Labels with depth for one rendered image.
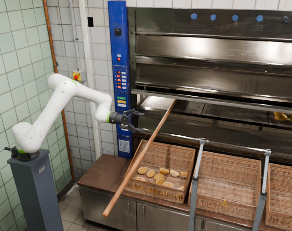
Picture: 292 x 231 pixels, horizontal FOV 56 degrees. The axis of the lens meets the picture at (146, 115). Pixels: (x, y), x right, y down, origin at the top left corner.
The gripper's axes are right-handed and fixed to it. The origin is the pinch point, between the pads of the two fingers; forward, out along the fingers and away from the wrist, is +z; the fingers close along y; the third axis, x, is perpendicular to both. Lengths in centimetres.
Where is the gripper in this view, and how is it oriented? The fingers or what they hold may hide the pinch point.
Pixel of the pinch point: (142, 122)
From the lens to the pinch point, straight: 207.1
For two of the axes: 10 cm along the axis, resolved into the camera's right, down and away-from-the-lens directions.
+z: 9.4, 1.4, -3.0
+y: 0.1, 8.9, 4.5
